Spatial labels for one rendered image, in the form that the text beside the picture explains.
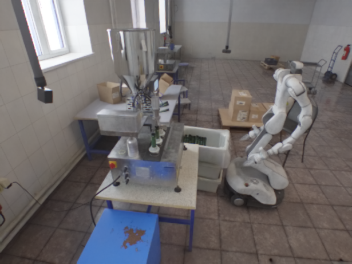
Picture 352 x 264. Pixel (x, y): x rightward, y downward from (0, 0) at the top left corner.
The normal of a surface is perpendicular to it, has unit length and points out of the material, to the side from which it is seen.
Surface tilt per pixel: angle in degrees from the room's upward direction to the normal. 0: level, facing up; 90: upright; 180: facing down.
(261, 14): 90
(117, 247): 0
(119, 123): 90
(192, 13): 90
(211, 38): 90
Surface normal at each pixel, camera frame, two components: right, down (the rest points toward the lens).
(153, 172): -0.13, 0.49
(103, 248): 0.00, -0.87
